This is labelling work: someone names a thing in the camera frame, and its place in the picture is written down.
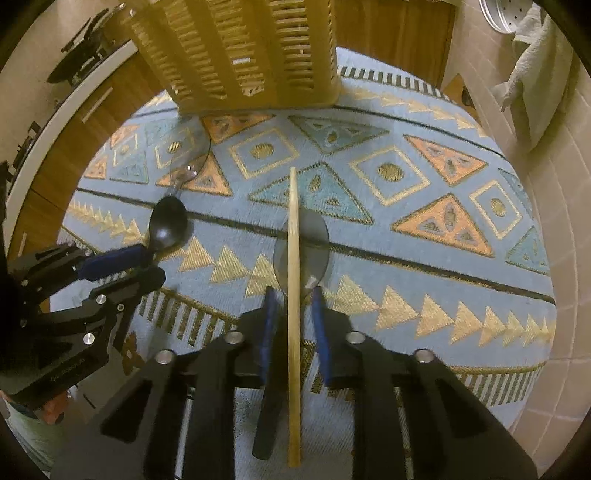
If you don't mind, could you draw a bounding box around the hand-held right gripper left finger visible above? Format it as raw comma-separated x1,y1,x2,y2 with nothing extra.
51,286,287,480

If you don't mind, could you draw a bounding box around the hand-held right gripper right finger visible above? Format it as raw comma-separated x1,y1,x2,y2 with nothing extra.
310,285,539,480

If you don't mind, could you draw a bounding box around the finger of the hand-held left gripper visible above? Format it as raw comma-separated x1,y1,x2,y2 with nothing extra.
7,244,152,301
44,266,168,352

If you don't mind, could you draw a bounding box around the black plastic spoon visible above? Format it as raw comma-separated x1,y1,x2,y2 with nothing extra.
147,196,190,259

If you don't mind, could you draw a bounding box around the wooden chopstick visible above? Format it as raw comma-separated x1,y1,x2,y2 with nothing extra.
287,167,303,468

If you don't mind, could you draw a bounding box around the yellow plastic utensil basket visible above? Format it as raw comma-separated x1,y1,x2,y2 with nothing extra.
121,0,343,115

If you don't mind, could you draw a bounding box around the light green clothing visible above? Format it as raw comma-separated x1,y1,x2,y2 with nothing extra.
2,399,70,469

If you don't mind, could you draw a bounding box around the blue patterned tablecloth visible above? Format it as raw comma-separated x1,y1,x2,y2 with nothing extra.
48,46,557,480

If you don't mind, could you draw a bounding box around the black gas stove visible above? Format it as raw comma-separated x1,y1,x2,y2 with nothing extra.
0,120,42,185

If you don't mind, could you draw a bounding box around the white kitchen countertop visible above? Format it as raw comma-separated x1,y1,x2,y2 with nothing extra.
0,39,139,222

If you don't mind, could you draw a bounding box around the black frying pan with lid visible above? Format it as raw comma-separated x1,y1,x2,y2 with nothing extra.
46,9,127,86

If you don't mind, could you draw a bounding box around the grey hanging towel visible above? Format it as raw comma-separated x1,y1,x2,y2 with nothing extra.
490,2,575,153

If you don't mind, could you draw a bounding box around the round metal steamer tray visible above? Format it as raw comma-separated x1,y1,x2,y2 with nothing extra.
478,0,539,34

